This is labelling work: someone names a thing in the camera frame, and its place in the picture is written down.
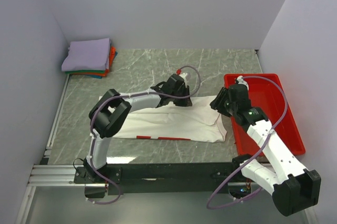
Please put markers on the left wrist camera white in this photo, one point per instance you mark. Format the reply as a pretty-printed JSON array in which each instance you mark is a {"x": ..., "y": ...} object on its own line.
[{"x": 184, "y": 75}]

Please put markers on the folded orange t shirt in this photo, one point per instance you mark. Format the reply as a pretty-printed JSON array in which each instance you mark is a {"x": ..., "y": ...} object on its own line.
[{"x": 111, "y": 57}]

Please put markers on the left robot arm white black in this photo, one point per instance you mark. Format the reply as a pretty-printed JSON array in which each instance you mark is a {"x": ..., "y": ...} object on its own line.
[{"x": 108, "y": 115}]

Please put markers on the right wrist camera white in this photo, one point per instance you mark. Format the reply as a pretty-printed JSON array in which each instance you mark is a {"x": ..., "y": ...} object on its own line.
[{"x": 240, "y": 80}]

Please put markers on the folded green t shirt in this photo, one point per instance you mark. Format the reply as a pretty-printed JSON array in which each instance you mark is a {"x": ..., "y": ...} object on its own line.
[{"x": 92, "y": 72}]

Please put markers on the folded blue t shirt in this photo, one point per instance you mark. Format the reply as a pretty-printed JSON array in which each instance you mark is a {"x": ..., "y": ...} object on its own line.
[{"x": 94, "y": 76}]

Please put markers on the white t shirt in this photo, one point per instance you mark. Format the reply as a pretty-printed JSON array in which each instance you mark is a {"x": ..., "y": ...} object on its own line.
[{"x": 197, "y": 123}]

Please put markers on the black base bar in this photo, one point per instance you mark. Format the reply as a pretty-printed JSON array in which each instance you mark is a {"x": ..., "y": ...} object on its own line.
[{"x": 161, "y": 177}]

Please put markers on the aluminium frame rail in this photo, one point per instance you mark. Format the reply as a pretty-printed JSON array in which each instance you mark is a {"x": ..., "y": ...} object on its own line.
[{"x": 55, "y": 176}]

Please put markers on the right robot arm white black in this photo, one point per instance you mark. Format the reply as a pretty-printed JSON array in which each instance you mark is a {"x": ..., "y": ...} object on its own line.
[{"x": 274, "y": 168}]

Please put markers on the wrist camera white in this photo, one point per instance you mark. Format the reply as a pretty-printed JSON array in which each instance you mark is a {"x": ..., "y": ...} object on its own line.
[
  {"x": 184, "y": 75},
  {"x": 240, "y": 80}
]

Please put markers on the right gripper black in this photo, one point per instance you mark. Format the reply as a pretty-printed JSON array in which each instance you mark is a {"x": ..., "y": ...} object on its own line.
[{"x": 217, "y": 103}]

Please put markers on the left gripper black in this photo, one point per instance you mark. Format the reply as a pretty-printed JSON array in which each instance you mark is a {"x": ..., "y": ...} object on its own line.
[{"x": 186, "y": 102}]

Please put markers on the folded lilac t shirt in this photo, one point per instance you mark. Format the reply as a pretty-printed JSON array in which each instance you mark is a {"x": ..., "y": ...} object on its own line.
[{"x": 87, "y": 55}]

